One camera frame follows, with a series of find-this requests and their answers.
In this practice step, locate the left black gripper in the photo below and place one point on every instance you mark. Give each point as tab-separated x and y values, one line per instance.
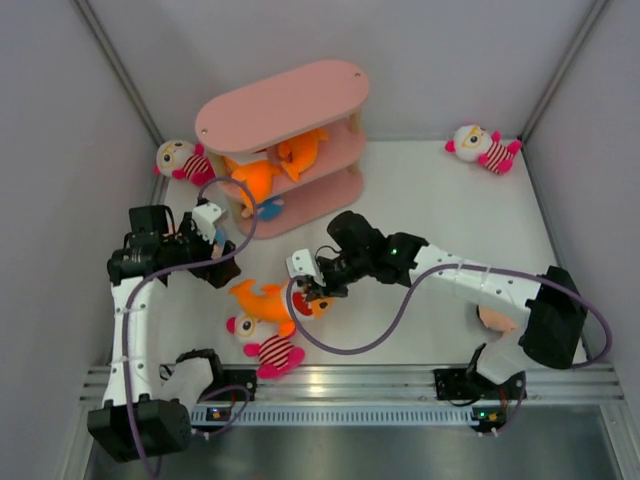
218	274

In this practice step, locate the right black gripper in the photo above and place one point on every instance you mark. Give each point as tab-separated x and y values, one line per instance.
326	287

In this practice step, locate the boy doll plush blue cap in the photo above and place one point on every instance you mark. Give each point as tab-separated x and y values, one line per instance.
220	239

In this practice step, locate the large orange shark plush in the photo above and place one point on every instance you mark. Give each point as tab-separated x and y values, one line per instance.
271	306

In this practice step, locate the small orange shark plush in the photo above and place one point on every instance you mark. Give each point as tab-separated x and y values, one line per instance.
300	152

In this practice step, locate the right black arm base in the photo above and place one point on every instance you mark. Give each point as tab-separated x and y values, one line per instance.
493	406

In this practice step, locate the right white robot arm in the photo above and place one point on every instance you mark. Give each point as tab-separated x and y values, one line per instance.
546	315

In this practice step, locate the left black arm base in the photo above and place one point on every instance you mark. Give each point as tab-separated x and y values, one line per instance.
222	404

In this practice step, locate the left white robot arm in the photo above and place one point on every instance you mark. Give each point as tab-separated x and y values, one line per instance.
142	415

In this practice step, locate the boy doll plush on shelf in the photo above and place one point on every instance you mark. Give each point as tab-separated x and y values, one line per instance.
265	211

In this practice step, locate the pink three-tier toy shelf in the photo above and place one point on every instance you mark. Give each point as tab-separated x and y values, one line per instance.
247	124

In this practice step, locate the orange shark plush on shelf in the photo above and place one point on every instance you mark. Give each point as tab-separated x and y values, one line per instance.
257	176

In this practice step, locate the white panda plush left back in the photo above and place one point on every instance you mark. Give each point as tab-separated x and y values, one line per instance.
182	160

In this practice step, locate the white panda plush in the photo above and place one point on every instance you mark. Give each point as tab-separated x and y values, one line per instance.
277	355
182	160
473	144

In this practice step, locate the white panda plush front centre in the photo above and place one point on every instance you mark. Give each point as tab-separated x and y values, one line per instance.
277	355

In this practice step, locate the boy doll plush right side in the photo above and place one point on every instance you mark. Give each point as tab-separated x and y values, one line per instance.
495	321

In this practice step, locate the white panda plush right back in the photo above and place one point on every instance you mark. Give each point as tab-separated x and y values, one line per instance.
473	144

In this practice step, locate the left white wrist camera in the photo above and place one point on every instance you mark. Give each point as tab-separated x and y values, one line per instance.
207	217

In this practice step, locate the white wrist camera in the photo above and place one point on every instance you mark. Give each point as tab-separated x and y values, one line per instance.
303	263
207	217

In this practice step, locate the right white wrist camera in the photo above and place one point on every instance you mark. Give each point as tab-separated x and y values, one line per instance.
303	263

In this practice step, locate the aluminium front rail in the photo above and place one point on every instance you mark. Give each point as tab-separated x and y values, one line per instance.
597	384

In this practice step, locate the white slotted cable duct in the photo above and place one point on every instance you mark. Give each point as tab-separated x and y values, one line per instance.
421	415

